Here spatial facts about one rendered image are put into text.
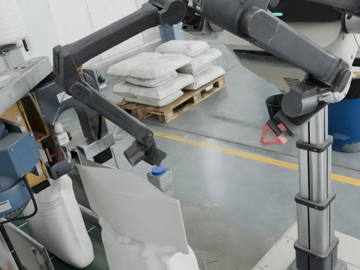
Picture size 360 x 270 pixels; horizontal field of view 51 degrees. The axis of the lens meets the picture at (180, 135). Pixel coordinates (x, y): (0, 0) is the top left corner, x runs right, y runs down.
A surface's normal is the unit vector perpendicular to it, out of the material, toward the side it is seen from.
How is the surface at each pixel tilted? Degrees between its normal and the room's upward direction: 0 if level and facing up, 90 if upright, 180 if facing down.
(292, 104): 79
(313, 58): 110
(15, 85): 90
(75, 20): 90
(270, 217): 0
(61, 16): 90
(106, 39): 102
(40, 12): 90
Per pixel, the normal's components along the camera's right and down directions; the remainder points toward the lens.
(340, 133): -0.60, 0.48
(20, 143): 0.95, -0.02
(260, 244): -0.17, -0.88
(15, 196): 0.77, 0.18
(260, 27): 0.60, 0.51
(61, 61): -0.77, 0.22
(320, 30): -0.57, -0.41
